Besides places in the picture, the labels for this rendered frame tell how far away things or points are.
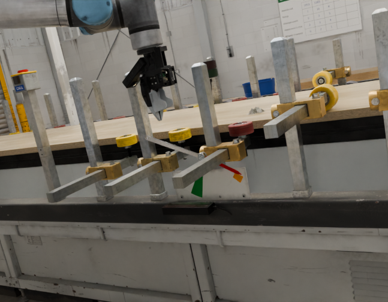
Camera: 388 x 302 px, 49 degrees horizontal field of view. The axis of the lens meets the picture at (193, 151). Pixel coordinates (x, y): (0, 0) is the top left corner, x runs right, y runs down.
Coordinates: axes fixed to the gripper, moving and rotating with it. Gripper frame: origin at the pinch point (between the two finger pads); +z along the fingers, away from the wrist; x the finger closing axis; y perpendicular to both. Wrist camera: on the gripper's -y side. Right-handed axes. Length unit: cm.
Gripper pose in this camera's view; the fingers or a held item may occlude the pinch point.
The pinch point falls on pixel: (157, 116)
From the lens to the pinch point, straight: 127.8
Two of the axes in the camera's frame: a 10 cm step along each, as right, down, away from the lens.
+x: 4.9, -2.6, 8.3
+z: 2.0, 9.6, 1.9
